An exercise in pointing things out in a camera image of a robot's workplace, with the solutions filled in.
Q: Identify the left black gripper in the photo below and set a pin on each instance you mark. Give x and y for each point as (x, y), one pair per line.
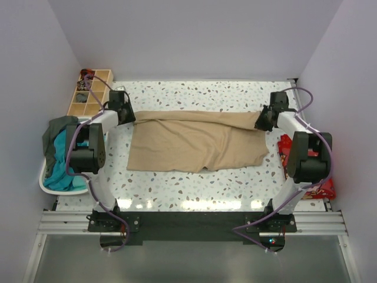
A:
(131, 117)

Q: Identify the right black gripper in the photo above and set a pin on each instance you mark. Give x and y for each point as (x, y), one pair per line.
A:
(259, 124)

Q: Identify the beige t shirt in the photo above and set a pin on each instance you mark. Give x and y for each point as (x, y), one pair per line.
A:
(190, 141)

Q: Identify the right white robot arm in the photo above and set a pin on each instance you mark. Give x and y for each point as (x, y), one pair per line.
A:
(279, 211)

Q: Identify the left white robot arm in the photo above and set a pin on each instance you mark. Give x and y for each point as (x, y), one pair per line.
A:
(105, 212)

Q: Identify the wooden compartment organizer box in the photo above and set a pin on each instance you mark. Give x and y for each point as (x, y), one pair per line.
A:
(99, 87)

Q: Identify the grey item in organizer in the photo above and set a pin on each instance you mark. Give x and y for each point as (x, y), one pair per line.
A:
(81, 97)

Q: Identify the dark patterned item in organizer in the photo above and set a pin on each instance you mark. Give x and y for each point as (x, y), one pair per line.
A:
(82, 85)

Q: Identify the orange black item in organizer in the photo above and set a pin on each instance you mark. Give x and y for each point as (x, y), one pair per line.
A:
(87, 71)

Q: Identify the dark grey t shirt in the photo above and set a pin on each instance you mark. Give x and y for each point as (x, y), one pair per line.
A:
(55, 126)

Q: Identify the light mint t shirt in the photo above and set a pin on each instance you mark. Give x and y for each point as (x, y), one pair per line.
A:
(79, 183)

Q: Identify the red cartoon folded t shirt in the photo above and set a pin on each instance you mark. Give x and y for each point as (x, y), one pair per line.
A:
(305, 158)

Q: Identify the teal blue t shirt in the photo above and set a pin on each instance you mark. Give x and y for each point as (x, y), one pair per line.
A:
(59, 181)

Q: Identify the white laundry basket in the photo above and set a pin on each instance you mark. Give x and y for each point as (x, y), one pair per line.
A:
(74, 150)

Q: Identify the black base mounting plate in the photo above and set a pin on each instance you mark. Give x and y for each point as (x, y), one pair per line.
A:
(136, 228)

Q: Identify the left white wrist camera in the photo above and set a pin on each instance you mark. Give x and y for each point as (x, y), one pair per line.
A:
(120, 88)

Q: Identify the aluminium rail frame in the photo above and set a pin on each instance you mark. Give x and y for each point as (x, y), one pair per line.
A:
(308, 224)

